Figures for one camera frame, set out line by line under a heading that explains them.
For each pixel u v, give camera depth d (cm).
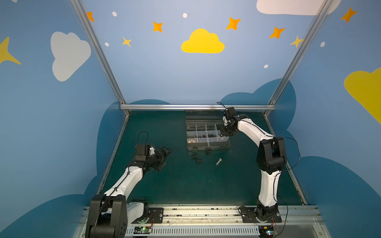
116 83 102
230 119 73
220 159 93
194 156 96
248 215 74
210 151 98
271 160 55
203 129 111
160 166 83
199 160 95
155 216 74
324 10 70
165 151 78
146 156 69
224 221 74
